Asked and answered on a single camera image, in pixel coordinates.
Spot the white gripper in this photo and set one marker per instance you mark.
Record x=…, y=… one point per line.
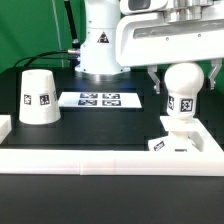
x=146, y=39

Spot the white lamp bulb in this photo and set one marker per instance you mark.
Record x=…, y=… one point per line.
x=183, y=82

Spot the white lamp base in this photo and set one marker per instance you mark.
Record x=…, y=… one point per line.
x=178, y=138

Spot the white lamp shade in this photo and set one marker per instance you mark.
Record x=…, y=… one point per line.
x=38, y=99

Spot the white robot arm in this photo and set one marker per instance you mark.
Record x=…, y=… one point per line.
x=98, y=53

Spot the white marker tag sheet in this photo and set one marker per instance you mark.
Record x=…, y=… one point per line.
x=99, y=100

